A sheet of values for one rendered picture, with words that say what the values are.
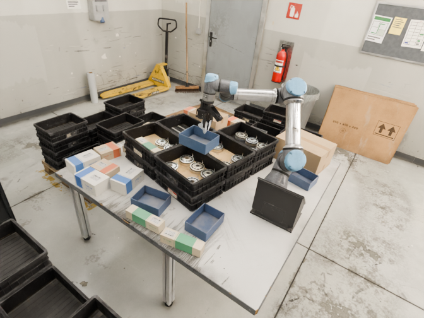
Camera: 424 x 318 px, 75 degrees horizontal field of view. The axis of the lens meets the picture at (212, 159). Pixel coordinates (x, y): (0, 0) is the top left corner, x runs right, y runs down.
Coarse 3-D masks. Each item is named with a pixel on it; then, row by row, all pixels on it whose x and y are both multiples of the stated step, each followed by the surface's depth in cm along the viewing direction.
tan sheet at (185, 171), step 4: (176, 160) 198; (180, 168) 190; (184, 168) 191; (188, 168) 191; (180, 172) 187; (184, 172) 187; (188, 172) 187; (184, 176) 184; (188, 176) 184; (192, 176) 184; (196, 176) 185
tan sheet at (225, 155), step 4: (224, 148) 218; (212, 152) 211; (220, 152) 212; (224, 152) 213; (228, 152) 213; (216, 156) 207; (220, 156) 207; (224, 156) 208; (228, 156) 208; (224, 160) 203; (228, 160) 204
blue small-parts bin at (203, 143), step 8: (192, 128) 178; (200, 128) 176; (184, 136) 166; (192, 136) 179; (200, 136) 179; (208, 136) 175; (216, 136) 171; (184, 144) 169; (192, 144) 165; (200, 144) 162; (208, 144) 162; (216, 144) 171; (200, 152) 164; (208, 152) 166
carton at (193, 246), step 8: (168, 232) 152; (176, 232) 153; (160, 240) 153; (168, 240) 150; (176, 240) 148; (184, 240) 148; (192, 240) 149; (200, 240) 149; (176, 248) 151; (184, 248) 148; (192, 248) 146; (200, 248) 145; (200, 256) 147
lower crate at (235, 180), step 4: (248, 168) 201; (240, 172) 195; (244, 172) 202; (248, 172) 205; (236, 176) 193; (240, 176) 200; (244, 176) 204; (248, 176) 209; (228, 180) 188; (232, 180) 194; (236, 180) 197; (240, 180) 203; (224, 184) 190; (228, 184) 192; (232, 184) 196; (236, 184) 200; (224, 188) 192; (228, 188) 195
